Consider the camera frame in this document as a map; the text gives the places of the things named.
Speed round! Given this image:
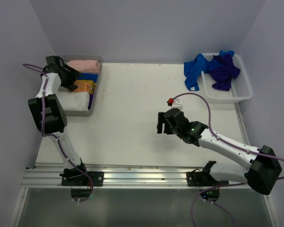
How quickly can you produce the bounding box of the orange polka dot towel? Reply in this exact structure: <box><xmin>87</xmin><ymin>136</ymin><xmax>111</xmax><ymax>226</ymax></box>
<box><xmin>73</xmin><ymin>80</ymin><xmax>97</xmax><ymax>94</ymax></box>

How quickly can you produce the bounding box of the blue rolled towel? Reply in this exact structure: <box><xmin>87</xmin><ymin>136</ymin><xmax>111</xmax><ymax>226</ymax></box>
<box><xmin>77</xmin><ymin>73</ymin><xmax>98</xmax><ymax>83</ymax></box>

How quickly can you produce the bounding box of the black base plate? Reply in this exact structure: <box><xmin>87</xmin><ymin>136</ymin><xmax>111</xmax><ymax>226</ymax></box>
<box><xmin>59</xmin><ymin>169</ymin><xmax>104</xmax><ymax>186</ymax></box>
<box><xmin>186</xmin><ymin>169</ymin><xmax>229</xmax><ymax>187</ymax></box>

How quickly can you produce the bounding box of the white plastic basket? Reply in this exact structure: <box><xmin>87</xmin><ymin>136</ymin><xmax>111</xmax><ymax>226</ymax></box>
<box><xmin>201</xmin><ymin>54</ymin><xmax>252</xmax><ymax>104</ymax></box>

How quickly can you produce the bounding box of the grey plastic tray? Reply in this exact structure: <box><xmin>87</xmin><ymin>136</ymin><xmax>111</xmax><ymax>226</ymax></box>
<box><xmin>58</xmin><ymin>56</ymin><xmax>103</xmax><ymax>116</ymax></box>

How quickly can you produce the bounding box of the pink rolled towel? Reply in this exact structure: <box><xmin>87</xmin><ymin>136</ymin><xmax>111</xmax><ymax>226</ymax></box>
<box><xmin>67</xmin><ymin>60</ymin><xmax>100</xmax><ymax>74</ymax></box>

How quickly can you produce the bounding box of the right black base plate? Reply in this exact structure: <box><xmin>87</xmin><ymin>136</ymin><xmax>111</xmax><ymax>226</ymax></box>
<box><xmin>186</xmin><ymin>169</ymin><xmax>229</xmax><ymax>187</ymax></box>

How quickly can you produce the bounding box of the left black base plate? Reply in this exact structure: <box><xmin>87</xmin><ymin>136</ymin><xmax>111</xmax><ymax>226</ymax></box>
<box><xmin>59</xmin><ymin>169</ymin><xmax>104</xmax><ymax>186</ymax></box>

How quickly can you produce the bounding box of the white rolled towel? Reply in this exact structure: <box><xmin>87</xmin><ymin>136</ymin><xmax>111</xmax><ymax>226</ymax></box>
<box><xmin>56</xmin><ymin>92</ymin><xmax>90</xmax><ymax>112</ymax></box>

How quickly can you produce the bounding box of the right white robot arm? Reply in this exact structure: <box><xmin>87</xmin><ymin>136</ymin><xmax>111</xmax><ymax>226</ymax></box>
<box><xmin>157</xmin><ymin>108</ymin><xmax>282</xmax><ymax>195</ymax></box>

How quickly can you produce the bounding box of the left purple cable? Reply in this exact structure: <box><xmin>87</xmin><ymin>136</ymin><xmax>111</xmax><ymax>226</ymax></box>
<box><xmin>22</xmin><ymin>63</ymin><xmax>94</xmax><ymax>203</ymax></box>

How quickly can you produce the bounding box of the aluminium mounting rail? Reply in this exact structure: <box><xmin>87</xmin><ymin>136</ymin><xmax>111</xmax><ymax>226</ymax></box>
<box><xmin>21</xmin><ymin>164</ymin><xmax>251</xmax><ymax>190</ymax></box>

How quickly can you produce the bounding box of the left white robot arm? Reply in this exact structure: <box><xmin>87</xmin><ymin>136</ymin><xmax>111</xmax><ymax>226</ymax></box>
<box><xmin>23</xmin><ymin>56</ymin><xmax>89</xmax><ymax>186</ymax></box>

